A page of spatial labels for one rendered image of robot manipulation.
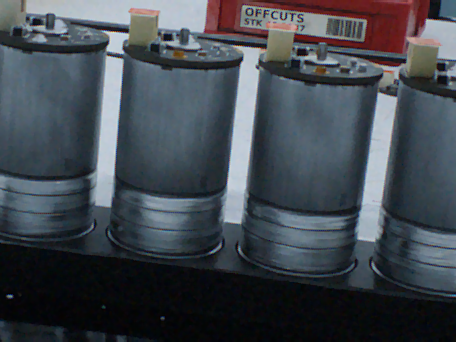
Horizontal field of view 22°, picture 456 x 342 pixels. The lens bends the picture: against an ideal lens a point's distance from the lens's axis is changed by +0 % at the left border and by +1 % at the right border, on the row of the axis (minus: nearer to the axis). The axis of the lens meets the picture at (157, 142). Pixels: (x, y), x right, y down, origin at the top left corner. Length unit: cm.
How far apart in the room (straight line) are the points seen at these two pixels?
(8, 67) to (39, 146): 2
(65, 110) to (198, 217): 3
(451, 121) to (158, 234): 6
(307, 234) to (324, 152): 2
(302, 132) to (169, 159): 3
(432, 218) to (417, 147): 1
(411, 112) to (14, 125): 8
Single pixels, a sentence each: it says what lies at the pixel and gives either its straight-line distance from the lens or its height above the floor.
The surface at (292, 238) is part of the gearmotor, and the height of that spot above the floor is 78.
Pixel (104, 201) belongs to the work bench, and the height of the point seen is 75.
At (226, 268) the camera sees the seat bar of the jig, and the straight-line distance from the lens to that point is 24.
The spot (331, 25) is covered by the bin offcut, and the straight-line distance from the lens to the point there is 58.
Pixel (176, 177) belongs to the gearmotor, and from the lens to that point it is 24.
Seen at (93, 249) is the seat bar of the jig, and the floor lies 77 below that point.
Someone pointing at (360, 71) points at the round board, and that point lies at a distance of 24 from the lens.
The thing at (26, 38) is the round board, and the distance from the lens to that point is 24.
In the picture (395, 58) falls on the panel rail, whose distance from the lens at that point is 26.
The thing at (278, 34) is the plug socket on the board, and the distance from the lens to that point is 24.
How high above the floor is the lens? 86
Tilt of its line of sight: 16 degrees down
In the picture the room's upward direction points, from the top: 5 degrees clockwise
